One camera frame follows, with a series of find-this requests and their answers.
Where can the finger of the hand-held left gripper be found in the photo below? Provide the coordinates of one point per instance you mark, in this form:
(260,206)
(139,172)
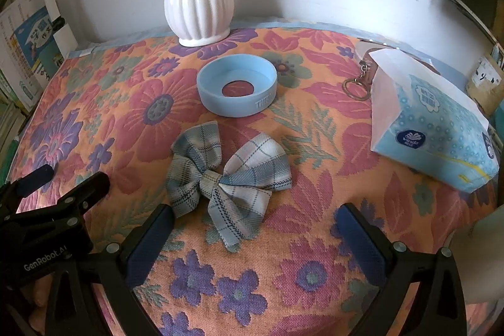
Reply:
(86,192)
(33,180)

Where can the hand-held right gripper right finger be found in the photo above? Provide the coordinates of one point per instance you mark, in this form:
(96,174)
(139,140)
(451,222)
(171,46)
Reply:
(362,243)

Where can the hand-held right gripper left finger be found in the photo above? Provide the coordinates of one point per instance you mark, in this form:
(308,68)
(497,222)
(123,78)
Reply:
(149,243)

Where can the plaid fabric bow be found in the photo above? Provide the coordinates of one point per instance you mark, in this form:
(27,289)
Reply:
(232,182)

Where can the person's left hand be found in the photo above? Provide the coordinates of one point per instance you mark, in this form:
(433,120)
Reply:
(36,294)

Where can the floral woven cloth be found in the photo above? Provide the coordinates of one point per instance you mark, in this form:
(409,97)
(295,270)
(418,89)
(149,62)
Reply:
(315,170)

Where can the row of books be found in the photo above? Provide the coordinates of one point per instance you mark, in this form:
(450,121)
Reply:
(27,56)

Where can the blue tissue pack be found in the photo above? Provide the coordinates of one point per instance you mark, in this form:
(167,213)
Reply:
(433,123)

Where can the cardboard box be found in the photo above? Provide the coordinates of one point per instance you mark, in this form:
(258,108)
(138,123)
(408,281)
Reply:
(486,84)

